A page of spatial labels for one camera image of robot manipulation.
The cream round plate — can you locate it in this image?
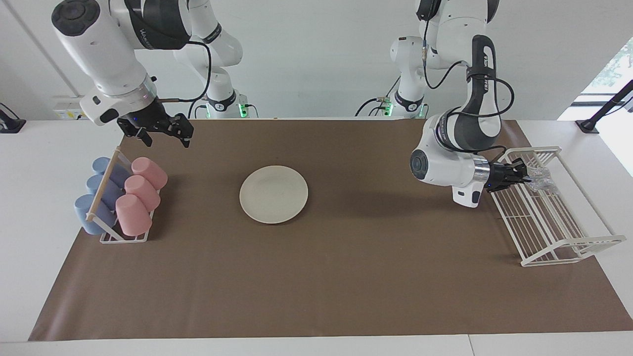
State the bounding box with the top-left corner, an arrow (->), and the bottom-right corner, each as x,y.
239,165 -> 309,224

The cup rack with wooden bar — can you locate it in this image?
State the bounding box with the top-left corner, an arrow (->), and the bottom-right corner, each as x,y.
86,147 -> 161,244

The black right base cable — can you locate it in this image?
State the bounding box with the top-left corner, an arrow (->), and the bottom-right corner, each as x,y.
187,96 -> 208,119

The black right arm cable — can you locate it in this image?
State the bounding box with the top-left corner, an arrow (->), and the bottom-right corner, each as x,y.
158,41 -> 213,103

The black left base cable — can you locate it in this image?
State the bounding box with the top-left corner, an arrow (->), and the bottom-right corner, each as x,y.
355,77 -> 401,118

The blue plastic cup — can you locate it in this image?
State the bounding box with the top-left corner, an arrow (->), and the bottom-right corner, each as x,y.
74,194 -> 118,235
86,175 -> 124,208
92,157 -> 132,188

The black base cable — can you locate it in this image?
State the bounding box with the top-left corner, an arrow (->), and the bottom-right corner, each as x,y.
187,96 -> 208,119
355,77 -> 401,118

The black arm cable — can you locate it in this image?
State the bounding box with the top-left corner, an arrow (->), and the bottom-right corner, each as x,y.
158,41 -> 213,103
420,0 -> 515,151

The pink plastic cup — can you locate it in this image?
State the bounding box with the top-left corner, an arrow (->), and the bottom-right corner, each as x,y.
131,157 -> 168,191
115,194 -> 153,236
124,175 -> 161,212

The white wall power outlet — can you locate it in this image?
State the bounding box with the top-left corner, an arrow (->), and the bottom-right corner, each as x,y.
53,96 -> 89,121

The white wire dish rack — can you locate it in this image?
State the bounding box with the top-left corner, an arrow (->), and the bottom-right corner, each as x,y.
487,146 -> 627,267

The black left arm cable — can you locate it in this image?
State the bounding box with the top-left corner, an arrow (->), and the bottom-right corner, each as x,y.
420,0 -> 515,151

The black table clamp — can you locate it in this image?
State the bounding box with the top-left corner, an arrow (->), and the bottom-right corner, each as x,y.
0,102 -> 27,134

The bright window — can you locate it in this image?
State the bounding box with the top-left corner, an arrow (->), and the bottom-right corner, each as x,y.
583,39 -> 633,95

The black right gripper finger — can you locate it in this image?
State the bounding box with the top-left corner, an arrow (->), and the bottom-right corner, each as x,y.
117,119 -> 153,148
171,113 -> 194,149

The brown table mat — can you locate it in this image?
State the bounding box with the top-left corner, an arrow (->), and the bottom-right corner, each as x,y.
28,118 -> 633,342

